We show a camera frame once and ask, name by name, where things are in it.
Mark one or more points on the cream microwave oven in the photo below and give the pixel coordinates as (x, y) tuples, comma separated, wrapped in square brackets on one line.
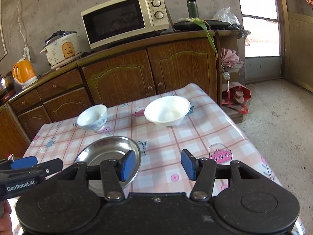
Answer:
[(116, 20)]

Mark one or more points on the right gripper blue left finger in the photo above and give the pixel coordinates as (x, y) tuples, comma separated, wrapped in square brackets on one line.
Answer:
[(113, 172)]

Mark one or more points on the white rice cooker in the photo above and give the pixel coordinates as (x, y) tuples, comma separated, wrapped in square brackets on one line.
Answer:
[(61, 48)]

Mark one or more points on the white ceramic bowl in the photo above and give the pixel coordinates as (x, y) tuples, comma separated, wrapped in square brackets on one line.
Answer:
[(167, 111)]

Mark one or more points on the brown wooden cabinet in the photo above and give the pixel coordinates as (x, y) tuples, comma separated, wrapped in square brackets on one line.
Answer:
[(121, 74)]

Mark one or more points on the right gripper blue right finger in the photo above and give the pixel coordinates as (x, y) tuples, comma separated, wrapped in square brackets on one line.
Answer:
[(202, 171)]

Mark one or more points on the green thermos bottle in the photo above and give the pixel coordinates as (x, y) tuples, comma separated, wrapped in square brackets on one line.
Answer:
[(192, 9)]

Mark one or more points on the blue floral ceramic bowl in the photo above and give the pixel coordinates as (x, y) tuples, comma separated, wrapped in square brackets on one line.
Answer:
[(93, 119)]

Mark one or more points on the orange electric kettle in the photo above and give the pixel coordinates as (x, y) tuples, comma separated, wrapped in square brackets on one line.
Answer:
[(24, 73)]

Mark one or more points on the pink plaid tablecloth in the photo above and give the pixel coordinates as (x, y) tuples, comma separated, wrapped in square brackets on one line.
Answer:
[(246, 198)]

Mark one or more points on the left hand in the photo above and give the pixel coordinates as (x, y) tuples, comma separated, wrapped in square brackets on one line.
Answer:
[(5, 221)]

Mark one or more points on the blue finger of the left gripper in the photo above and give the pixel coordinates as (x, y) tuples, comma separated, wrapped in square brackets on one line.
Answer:
[(22, 163)]

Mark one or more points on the red shopping bag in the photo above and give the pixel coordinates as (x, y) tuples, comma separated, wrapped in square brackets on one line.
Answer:
[(235, 95)]

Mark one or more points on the pink folded umbrella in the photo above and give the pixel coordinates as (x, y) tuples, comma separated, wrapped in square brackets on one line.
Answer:
[(230, 59)]

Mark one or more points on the steel pot with lid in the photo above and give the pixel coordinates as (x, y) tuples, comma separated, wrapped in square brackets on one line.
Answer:
[(6, 83)]

